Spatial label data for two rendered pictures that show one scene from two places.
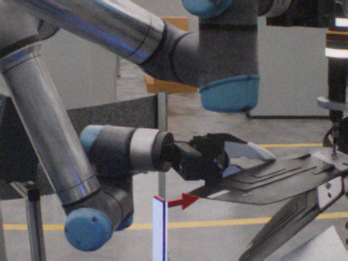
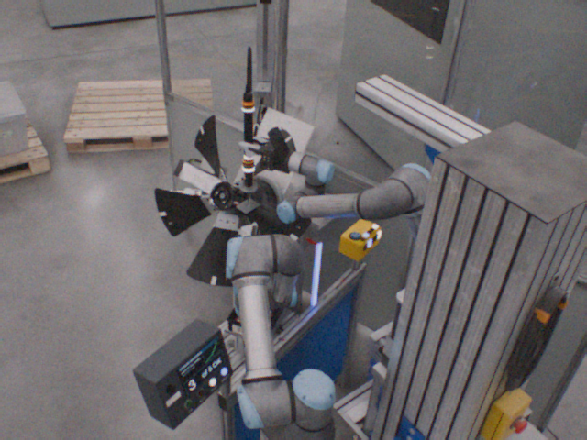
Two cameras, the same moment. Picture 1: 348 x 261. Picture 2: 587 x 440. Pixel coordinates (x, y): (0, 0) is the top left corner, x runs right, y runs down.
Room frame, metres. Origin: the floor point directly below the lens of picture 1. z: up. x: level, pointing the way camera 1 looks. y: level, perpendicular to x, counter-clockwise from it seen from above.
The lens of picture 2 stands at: (1.51, 1.43, 2.62)
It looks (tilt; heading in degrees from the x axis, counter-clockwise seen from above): 38 degrees down; 244
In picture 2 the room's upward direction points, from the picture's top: 3 degrees clockwise
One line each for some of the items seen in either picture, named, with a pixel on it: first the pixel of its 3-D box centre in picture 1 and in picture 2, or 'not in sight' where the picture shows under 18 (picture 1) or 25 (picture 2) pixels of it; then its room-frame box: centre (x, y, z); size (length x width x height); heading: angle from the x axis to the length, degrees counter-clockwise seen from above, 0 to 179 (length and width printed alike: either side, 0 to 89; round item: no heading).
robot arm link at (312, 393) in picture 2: not in sight; (311, 398); (1.01, 0.57, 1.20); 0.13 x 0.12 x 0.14; 167
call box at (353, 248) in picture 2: not in sight; (359, 240); (0.43, -0.16, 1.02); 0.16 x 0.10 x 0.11; 28
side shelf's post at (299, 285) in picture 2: not in sight; (300, 264); (0.43, -0.70, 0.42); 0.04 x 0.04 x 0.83; 28
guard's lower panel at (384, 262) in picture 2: not in sight; (337, 246); (0.22, -0.67, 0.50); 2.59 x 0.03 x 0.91; 118
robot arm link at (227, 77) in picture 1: (220, 64); (311, 193); (0.70, -0.11, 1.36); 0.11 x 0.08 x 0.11; 28
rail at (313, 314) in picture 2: not in sight; (300, 327); (0.78, 0.03, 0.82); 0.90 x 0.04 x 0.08; 28
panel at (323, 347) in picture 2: not in sight; (295, 383); (0.78, 0.03, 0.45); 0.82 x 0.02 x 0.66; 28
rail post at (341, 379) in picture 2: not in sight; (348, 335); (0.40, -0.17, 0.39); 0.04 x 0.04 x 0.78; 28
